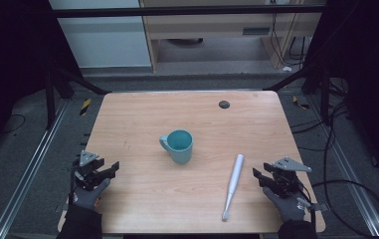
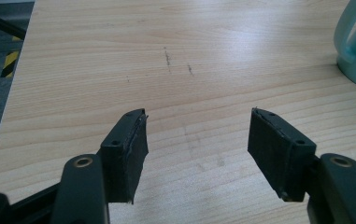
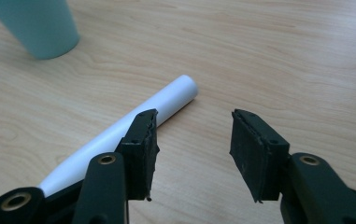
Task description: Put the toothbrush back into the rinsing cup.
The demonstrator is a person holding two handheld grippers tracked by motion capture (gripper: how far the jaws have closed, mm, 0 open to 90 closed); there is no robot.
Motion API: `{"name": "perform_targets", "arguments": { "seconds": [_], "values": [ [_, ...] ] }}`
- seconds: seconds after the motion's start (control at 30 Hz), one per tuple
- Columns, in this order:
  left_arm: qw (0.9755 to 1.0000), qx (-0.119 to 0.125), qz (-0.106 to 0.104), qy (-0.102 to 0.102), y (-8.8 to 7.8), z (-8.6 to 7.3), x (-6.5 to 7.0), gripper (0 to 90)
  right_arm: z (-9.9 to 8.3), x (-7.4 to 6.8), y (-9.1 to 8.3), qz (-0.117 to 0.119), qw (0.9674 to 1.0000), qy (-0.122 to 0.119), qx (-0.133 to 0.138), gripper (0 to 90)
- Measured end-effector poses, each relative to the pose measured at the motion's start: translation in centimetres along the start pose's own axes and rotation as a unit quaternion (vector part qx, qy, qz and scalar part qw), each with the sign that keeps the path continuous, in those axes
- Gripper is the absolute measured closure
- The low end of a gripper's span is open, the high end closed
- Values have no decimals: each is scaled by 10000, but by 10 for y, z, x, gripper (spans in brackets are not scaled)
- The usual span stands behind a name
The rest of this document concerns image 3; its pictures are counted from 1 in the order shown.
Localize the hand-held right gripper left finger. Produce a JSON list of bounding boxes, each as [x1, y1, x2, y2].
[[115, 108, 161, 202]]

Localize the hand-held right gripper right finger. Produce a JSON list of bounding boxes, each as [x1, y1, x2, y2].
[[229, 108, 292, 203]]

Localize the white plastic tube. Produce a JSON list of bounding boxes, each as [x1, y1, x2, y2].
[[37, 74, 199, 198]]

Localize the light teal cup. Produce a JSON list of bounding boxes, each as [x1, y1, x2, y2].
[[0, 0, 81, 61]]

